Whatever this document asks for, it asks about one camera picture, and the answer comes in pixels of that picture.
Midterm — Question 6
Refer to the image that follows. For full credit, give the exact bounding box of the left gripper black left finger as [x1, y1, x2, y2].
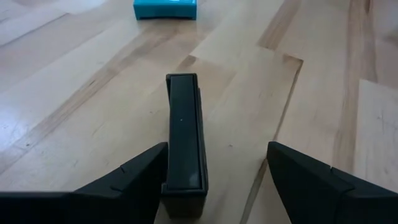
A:
[70, 142, 169, 224]

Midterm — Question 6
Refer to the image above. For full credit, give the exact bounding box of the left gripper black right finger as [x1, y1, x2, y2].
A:
[266, 141, 398, 224]

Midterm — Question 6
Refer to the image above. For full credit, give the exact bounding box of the black LCD thermometer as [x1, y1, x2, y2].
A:
[160, 73, 209, 218]

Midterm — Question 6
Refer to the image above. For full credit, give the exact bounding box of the teal rectangular box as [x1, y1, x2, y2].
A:
[132, 0, 198, 21]

